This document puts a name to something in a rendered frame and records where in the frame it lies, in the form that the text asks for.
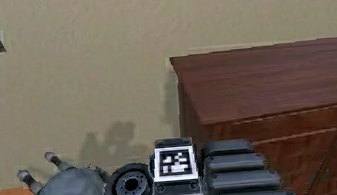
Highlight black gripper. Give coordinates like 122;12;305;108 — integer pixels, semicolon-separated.
101;161;156;195

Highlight grey rounded object with prongs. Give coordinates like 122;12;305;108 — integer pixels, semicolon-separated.
14;147;109;195

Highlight brown wooden cabinet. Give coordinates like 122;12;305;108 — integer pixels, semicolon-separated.
168;35;337;195

